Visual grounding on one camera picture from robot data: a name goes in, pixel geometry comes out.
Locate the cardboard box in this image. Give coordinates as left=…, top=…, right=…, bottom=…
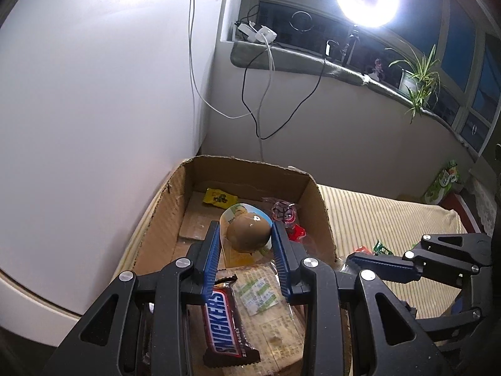
left=131, top=155, right=353, bottom=376

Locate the black cable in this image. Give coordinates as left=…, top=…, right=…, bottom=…
left=240, top=6, right=341, bottom=140

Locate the large red-wrapped dark snack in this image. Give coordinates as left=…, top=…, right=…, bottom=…
left=338, top=245, right=372, bottom=273

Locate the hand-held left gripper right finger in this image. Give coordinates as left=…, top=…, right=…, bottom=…
left=271, top=222, right=460, bottom=376

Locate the brown chocolate bar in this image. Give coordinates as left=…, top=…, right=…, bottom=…
left=202, top=275, right=261, bottom=369

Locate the white cable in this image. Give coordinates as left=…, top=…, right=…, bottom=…
left=188, top=0, right=276, bottom=161

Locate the small red-wrapped dark snack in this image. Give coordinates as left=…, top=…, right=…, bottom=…
left=261, top=197, right=308, bottom=243

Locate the white power strip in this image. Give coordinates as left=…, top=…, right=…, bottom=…
left=235, top=21, right=278, bottom=44

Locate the dark red box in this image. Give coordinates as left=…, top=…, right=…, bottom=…
left=440, top=192, right=482, bottom=236

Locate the striped bed sheet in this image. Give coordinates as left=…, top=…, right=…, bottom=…
left=113, top=182, right=468, bottom=322

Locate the green snack bag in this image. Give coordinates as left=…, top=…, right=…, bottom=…
left=423, top=160, right=462, bottom=205

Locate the black tripod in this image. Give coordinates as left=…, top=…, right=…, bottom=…
left=342, top=25, right=361, bottom=67

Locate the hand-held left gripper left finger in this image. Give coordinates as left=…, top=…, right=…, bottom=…
left=41, top=220, right=222, bottom=376

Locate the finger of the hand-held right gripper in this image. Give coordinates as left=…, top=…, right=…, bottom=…
left=348, top=234, right=492, bottom=283
left=407, top=306, right=490, bottom=341

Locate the potted spider plant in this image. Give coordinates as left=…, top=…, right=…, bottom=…
left=385, top=43, right=443, bottom=124

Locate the white lace cloth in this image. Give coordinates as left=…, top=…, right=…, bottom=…
left=470, top=176, right=498, bottom=236

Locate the small figurine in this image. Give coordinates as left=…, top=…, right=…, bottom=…
left=368, top=58, right=386, bottom=81

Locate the yellow candy packet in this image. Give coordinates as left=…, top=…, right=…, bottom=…
left=202, top=188, right=239, bottom=209

